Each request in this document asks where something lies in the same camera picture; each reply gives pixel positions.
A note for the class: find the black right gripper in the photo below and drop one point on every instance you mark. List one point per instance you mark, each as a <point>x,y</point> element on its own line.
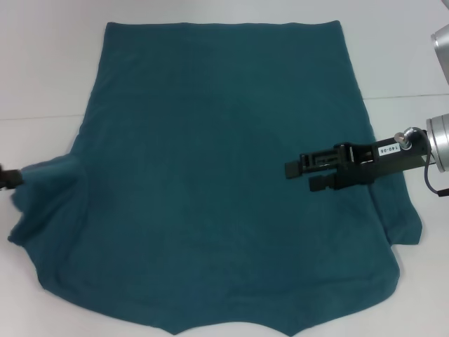
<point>393,158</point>

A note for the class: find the blue-green shirt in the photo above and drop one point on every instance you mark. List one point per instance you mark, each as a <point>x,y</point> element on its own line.
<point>210,158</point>

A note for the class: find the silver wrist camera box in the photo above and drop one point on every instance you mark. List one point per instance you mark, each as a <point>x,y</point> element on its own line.
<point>442,52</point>

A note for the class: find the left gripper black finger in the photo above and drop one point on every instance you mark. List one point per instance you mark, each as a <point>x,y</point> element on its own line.
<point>12,176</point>

